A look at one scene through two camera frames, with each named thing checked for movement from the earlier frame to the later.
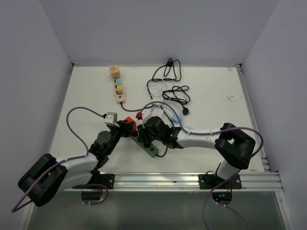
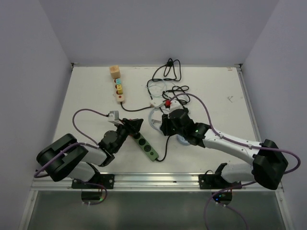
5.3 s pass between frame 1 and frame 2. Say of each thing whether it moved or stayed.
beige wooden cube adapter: stayed
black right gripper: moved
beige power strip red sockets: stayed
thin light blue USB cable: stayed
